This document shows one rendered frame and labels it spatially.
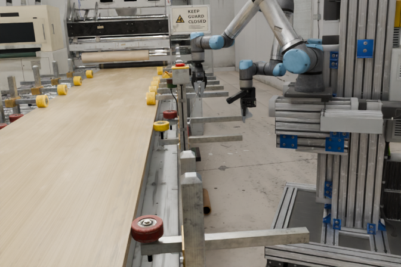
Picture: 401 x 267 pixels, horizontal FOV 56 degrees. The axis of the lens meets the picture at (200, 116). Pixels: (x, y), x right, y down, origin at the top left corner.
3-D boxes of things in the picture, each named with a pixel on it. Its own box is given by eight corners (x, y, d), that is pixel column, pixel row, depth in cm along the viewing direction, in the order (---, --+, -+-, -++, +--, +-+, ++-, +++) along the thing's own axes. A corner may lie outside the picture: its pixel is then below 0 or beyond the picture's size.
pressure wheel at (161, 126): (162, 140, 200) (160, 119, 198) (173, 142, 195) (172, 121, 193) (151, 143, 194) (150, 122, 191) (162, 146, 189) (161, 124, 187)
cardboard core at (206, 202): (207, 188, 309) (211, 205, 280) (207, 196, 311) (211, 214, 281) (198, 188, 308) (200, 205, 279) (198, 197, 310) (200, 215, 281)
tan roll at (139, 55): (191, 57, 471) (190, 47, 468) (191, 58, 459) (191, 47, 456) (75, 62, 463) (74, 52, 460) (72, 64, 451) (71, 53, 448)
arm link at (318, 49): (326, 70, 191) (327, 42, 187) (316, 73, 180) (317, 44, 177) (303, 68, 198) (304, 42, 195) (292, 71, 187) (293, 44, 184)
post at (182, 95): (191, 180, 171) (186, 81, 160) (191, 185, 166) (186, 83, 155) (181, 180, 171) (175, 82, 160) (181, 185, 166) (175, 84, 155)
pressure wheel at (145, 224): (147, 274, 92) (144, 232, 90) (128, 261, 98) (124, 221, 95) (172, 259, 98) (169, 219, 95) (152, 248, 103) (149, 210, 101)
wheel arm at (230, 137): (241, 140, 199) (241, 132, 198) (242, 142, 196) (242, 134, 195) (159, 145, 197) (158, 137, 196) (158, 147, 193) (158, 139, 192)
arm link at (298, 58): (322, 63, 179) (268, -33, 185) (311, 67, 167) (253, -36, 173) (301, 75, 187) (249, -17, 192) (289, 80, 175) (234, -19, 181)
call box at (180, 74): (189, 83, 162) (188, 65, 160) (190, 85, 155) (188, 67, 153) (172, 83, 161) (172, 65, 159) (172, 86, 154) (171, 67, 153)
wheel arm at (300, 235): (305, 239, 101) (305, 224, 100) (309, 246, 98) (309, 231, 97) (142, 251, 99) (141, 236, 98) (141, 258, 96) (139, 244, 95)
